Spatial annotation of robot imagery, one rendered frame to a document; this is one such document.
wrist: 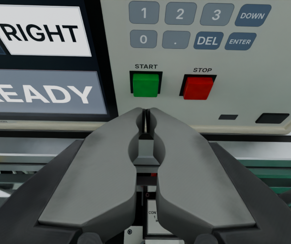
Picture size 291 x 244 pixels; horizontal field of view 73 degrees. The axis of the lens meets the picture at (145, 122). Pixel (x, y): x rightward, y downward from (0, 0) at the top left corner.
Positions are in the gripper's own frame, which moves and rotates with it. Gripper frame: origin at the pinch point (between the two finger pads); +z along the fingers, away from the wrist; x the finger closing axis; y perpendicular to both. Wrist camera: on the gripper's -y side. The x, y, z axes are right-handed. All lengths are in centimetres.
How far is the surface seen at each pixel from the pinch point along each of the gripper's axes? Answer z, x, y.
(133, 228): 14.4, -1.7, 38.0
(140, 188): 6.0, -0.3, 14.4
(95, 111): 4.2, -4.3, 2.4
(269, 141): 4.8, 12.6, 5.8
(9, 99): 3.6, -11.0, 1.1
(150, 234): 6.7, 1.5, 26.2
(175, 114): 4.4, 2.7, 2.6
